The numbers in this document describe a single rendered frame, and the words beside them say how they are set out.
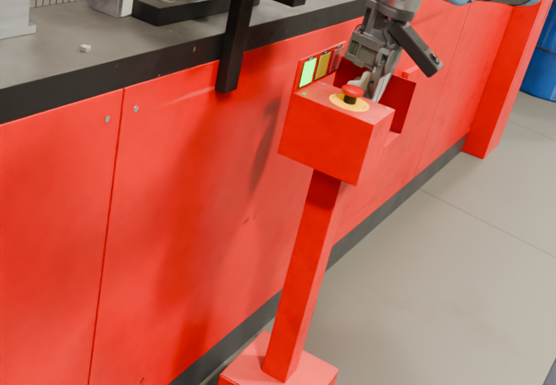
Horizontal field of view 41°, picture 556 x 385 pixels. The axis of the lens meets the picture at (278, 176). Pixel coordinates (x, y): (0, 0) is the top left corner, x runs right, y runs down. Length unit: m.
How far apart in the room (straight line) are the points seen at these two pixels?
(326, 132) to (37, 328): 0.56
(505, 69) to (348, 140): 2.09
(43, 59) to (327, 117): 0.51
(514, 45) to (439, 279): 1.24
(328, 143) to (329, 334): 0.84
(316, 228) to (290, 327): 0.24
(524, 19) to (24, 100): 2.59
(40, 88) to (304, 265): 0.74
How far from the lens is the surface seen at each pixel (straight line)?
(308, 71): 1.31
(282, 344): 1.61
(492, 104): 3.35
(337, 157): 1.29
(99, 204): 1.11
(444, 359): 2.09
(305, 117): 1.29
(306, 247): 1.47
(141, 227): 1.23
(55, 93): 0.95
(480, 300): 2.39
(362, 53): 1.36
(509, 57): 3.29
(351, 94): 1.28
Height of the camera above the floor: 1.22
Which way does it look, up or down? 27 degrees down
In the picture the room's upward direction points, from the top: 13 degrees clockwise
